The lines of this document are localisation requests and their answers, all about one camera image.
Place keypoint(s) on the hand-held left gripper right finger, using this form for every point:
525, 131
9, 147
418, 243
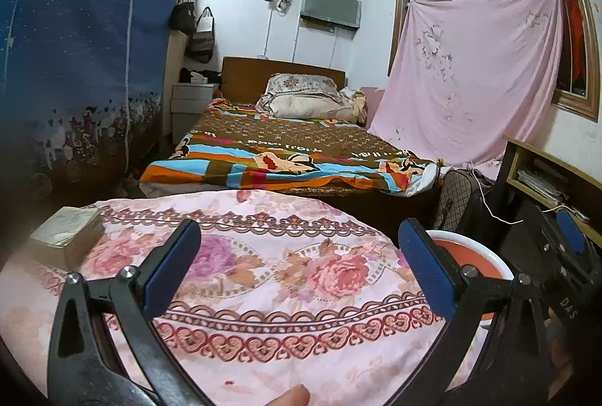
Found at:
425, 267

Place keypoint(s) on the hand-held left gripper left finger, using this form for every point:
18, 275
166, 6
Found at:
171, 267

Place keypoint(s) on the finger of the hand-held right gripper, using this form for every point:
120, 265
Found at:
570, 231
541, 246

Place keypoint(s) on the white basin with red inside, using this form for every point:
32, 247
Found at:
470, 258

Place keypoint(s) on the person's right hand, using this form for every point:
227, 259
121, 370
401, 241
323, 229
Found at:
562, 345

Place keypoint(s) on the person's left hand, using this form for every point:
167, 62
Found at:
289, 397

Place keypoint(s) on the stack of papers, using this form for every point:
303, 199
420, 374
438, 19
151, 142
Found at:
541, 185

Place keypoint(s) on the wooden desk with shelf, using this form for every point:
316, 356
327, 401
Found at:
515, 152

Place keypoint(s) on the thick beige book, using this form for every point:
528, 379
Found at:
66, 236

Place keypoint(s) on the pink floral quilt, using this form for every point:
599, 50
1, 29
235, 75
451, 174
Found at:
282, 293

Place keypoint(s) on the colourful patterned bedspread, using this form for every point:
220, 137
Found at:
282, 147

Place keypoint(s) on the white drawer cabinet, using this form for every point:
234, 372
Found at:
193, 105

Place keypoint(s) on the folded cream quilt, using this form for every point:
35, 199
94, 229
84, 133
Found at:
356, 105

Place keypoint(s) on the pink hanging sheet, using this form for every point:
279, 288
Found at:
470, 76

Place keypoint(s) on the tissue box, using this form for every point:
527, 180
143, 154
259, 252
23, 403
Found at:
200, 76

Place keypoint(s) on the beige pillow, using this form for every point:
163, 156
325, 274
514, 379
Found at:
310, 109

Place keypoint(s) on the red hanging cloth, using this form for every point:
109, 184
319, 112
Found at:
573, 29

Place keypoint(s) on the wooden headboard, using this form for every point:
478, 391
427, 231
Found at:
244, 76

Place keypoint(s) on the grey tote bag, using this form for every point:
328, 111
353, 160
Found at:
201, 41

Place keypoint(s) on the blue fabric wardrobe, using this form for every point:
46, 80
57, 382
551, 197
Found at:
70, 58

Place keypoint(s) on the black handbag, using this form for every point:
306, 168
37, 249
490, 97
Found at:
182, 18

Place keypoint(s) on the grey covered wall television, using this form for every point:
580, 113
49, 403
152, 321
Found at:
331, 6

